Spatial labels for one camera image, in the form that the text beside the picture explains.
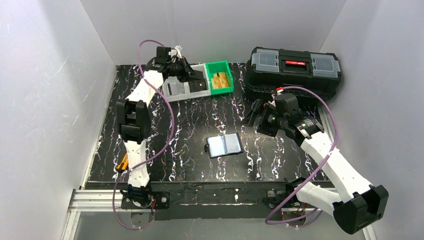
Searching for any tan credit card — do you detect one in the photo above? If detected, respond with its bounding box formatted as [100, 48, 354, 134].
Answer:
[211, 73, 222, 90]

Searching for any gold card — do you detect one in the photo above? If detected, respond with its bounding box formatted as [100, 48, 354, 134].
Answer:
[218, 72, 229, 88]

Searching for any black card holder wallet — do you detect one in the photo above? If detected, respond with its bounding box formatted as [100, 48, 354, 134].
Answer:
[204, 132, 244, 159]

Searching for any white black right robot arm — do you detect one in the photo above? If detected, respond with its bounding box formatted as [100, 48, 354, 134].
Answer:
[243, 93, 389, 235]

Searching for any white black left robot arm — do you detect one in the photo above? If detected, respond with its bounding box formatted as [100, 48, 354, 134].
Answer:
[116, 45, 202, 204]

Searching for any silver card in bin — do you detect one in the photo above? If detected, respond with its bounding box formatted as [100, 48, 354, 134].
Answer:
[167, 82, 182, 96]

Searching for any white middle plastic bin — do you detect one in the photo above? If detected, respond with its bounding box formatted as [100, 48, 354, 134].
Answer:
[184, 63, 211, 100]

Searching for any white plastic bin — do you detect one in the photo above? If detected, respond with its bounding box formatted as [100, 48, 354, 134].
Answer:
[184, 63, 211, 100]
[162, 74, 189, 102]

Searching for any white left plastic bin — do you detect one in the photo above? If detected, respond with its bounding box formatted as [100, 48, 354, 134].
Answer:
[162, 74, 189, 102]

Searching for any green plastic bin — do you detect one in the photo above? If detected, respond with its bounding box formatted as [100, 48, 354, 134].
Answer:
[205, 60, 234, 95]

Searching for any black marbled table mat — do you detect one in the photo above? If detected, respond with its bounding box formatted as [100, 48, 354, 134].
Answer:
[85, 63, 317, 189]

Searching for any black plastic toolbox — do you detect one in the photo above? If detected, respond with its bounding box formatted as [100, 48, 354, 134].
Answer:
[243, 46, 342, 105]

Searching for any orange pen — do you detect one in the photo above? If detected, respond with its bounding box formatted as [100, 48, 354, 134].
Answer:
[115, 153, 129, 173]

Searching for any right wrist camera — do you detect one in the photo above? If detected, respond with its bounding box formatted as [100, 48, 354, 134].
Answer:
[274, 93, 299, 114]

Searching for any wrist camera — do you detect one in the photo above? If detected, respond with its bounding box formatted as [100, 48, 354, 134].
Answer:
[274, 93, 299, 114]
[154, 45, 182, 65]

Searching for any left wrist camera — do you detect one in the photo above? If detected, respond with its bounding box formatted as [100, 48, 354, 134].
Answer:
[154, 45, 182, 65]

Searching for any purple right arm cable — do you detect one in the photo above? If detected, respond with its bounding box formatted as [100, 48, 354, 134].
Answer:
[264, 86, 339, 228]

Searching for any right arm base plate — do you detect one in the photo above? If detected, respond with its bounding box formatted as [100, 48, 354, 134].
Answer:
[263, 190, 320, 210]

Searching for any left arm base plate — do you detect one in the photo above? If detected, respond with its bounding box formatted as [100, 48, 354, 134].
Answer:
[120, 191, 171, 210]

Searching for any aluminium frame rail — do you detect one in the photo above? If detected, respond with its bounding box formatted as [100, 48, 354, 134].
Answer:
[62, 188, 376, 240]

